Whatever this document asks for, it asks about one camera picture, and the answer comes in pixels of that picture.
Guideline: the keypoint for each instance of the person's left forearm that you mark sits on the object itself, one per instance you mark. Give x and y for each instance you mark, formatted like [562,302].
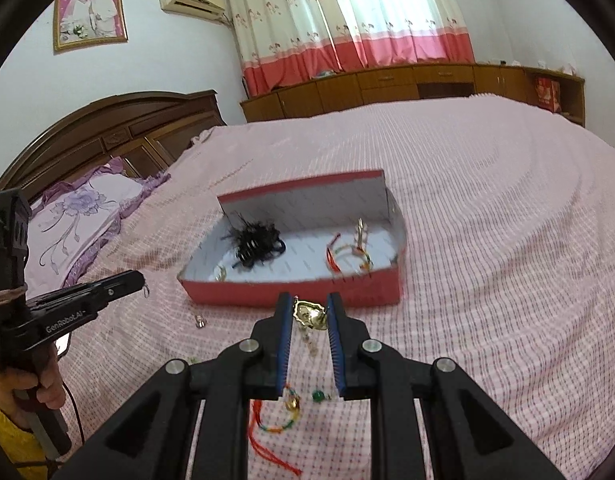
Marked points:
[2,440]

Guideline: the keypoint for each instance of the gold lock pendant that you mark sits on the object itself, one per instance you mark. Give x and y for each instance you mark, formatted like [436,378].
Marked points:
[310,314]

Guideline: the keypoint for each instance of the long wooden cabinet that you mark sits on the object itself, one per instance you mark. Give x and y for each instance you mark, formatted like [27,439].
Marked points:
[337,90]

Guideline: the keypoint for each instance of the framed wall photo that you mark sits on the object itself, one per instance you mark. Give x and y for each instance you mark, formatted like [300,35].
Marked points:
[89,15]

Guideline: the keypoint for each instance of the black feather hair accessory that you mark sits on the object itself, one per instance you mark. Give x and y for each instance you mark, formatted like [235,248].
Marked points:
[255,245]

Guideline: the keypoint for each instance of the person's left hand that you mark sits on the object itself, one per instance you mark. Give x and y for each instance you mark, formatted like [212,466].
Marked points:
[52,385]

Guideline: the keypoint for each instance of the pink checkered blanket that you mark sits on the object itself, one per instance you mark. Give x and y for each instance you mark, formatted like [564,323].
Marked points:
[487,210]

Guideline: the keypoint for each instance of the gold hair clip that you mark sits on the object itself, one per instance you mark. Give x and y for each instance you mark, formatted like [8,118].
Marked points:
[361,232]

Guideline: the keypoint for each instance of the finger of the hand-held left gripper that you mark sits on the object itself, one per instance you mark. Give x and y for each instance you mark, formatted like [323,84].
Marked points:
[117,282]

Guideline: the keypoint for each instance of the red gift box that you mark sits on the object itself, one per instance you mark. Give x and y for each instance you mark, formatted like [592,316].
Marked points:
[547,92]

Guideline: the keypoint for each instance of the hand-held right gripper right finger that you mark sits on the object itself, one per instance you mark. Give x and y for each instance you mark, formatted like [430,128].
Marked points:
[337,350]

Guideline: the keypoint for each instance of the lit white phone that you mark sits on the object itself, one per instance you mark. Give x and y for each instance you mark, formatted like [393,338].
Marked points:
[62,346]

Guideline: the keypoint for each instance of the dark wooden headboard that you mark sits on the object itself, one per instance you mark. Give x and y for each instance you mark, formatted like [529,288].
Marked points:
[112,125]

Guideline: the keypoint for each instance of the cream and red curtain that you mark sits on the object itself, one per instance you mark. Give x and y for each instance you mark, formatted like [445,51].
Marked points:
[347,10]

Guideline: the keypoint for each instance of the purple floral pillow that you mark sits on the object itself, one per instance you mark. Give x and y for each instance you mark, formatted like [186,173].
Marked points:
[77,210]

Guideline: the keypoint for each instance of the red cardboard box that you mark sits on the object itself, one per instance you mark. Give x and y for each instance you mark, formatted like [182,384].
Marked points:
[287,295]

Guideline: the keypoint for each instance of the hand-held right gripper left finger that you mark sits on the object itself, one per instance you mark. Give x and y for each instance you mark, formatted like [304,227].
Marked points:
[285,345]

